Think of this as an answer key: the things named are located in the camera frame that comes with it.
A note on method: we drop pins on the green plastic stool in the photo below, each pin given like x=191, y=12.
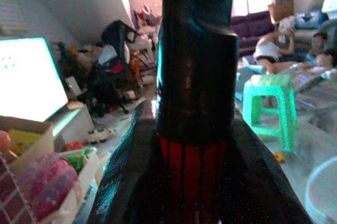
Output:
x=271, y=84

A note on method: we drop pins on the sitting child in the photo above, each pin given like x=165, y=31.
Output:
x=322, y=50

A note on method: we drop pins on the open cardboard box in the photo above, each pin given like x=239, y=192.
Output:
x=34, y=139

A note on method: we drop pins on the pink plastic bag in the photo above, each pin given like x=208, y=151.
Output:
x=47, y=181

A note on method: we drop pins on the white plastic basin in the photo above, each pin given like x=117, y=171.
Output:
x=319, y=181

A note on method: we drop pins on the white plush toy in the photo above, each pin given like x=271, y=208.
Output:
x=287, y=27

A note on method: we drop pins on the purple sofa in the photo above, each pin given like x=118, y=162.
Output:
x=252, y=26

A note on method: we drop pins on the black office chair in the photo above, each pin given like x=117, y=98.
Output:
x=118, y=39

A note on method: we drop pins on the green plastic toy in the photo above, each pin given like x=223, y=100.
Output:
x=77, y=159

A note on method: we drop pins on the lying person in white top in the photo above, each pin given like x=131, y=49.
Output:
x=267, y=50

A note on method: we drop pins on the small yellow floor toy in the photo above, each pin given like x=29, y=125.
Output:
x=279, y=157

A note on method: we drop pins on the white storage rack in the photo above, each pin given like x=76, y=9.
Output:
x=90, y=179

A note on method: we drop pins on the red toy ball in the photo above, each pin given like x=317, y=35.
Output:
x=73, y=146

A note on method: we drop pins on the bright flat screen television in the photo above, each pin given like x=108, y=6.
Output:
x=26, y=76

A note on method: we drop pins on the white toy car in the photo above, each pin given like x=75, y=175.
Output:
x=100, y=134

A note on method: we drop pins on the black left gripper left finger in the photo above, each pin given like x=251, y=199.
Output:
x=126, y=181

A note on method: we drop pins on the brown cardboard box stack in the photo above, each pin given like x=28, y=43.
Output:
x=281, y=8

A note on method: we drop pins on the white television cabinet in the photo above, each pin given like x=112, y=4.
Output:
x=73, y=121

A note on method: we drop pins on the light blue cushion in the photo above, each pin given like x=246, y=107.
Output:
x=252, y=69

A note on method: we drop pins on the yellow flat package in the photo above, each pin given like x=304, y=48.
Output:
x=22, y=139

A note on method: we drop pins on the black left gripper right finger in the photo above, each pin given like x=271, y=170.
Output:
x=258, y=187

